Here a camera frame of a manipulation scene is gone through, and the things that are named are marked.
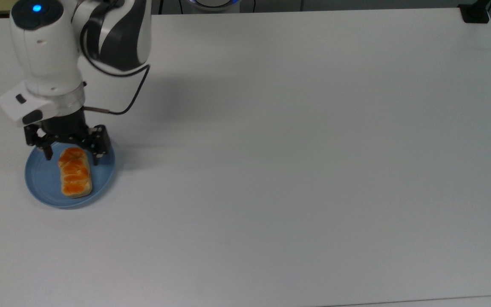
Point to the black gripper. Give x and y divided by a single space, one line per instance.
64 125

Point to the orange glazed bread loaf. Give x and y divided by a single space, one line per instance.
75 175

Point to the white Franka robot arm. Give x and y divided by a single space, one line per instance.
45 51

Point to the blue round plate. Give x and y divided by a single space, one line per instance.
43 183

